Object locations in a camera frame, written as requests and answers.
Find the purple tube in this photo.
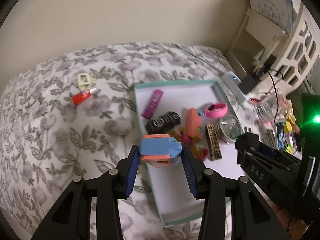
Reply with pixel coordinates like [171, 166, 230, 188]
[142, 89, 164, 119]

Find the salmon toy gun blue edge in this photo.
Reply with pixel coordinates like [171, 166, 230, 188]
[186, 107, 207, 139]

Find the small red plastic toy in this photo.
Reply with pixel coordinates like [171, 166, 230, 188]
[71, 88, 101, 105]

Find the cream plastic shelf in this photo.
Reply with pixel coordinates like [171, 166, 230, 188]
[226, 7, 287, 75]

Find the white power strip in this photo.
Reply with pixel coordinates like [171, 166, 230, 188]
[221, 73, 247, 100]

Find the white printed box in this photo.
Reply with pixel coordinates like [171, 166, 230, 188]
[246, 0, 300, 34]

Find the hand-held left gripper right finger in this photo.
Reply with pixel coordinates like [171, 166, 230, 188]
[182, 145, 290, 240]

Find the blue toy gun orange trim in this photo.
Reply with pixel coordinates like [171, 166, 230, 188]
[138, 134, 182, 168]

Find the black wall charger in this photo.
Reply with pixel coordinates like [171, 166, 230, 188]
[238, 76, 258, 94]

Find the small cream plastic piece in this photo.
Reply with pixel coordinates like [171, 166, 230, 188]
[77, 72, 97, 90]

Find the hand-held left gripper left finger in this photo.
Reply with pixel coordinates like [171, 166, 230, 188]
[30, 145, 140, 240]

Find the gold patterned rectangular box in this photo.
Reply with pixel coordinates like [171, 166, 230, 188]
[205, 124, 223, 161]

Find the black toy car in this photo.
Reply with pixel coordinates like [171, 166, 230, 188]
[146, 111, 181, 134]

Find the round tin with beads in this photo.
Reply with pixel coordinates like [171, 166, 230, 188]
[216, 114, 242, 144]

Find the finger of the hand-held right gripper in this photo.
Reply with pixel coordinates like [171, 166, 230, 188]
[235, 133, 263, 156]
[260, 142, 298, 167]

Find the pink puppy toy figure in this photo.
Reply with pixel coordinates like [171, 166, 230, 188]
[169, 126, 209, 161]

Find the teal cardboard tray box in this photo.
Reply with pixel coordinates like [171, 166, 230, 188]
[134, 79, 240, 227]

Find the floral printed blanket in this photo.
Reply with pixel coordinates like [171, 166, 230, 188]
[0, 42, 250, 240]

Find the pink toy watch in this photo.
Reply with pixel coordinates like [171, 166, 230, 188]
[204, 102, 228, 119]

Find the clear glass jar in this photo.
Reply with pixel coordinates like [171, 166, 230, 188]
[255, 94, 287, 124]

